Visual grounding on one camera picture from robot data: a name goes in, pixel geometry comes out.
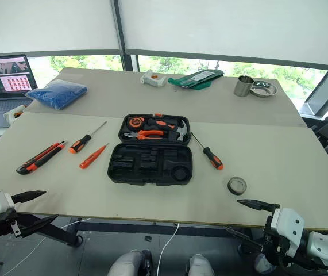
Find screwdriver black orange handle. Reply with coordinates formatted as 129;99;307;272
68;121;108;155
190;132;225;171

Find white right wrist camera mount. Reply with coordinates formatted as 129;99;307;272
269;207;306;258

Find green flat package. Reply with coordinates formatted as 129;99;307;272
167;68;225;91

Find grey rounded robot knee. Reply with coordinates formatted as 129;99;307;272
107;249;153;276
186;253;217;276

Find orange voltage tester pen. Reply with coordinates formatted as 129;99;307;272
79;142;110;170

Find black table frame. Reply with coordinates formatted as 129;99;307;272
16;212;265;248

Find dark window mullion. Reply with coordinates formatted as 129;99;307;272
111;0;140;72

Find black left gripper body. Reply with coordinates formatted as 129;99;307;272
0;208;22;237

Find stainless steel cup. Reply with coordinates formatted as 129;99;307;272
233;75;255;98

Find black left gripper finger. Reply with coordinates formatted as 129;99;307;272
19;213;60;238
10;190;48;205

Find claw hammer black orange handle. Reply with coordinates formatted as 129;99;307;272
147;117;190;143

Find orange black utility knife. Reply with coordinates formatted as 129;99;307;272
16;140;67;176

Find open laptop computer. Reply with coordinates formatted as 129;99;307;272
0;54;39;129

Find stainless steel round dish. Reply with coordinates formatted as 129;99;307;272
249;80;279;98

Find orange black tape measure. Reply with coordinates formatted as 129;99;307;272
127;115;145;129

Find white orange clamp device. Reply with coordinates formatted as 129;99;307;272
2;104;27;125

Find thin white cable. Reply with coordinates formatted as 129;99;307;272
156;222;180;276

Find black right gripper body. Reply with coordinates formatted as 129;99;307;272
262;213;292;259

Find black tool case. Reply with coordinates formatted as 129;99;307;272
107;113;194;186

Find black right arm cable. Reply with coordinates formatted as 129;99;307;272
277;254;328;274

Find orange handled pliers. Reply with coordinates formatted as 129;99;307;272
123;129;165;142

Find blue plastic bag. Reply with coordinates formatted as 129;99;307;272
25;79;88;111

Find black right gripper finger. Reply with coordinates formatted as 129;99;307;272
236;198;281;214
223;225;264;251

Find grey slanted window frame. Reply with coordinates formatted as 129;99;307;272
299;70;328;122

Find white tape dispenser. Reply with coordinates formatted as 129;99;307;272
140;69;168;88

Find black electrical tape roll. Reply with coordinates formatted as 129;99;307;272
227;176;248;195

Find white roller blind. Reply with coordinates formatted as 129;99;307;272
117;0;328;70
0;0;124;56

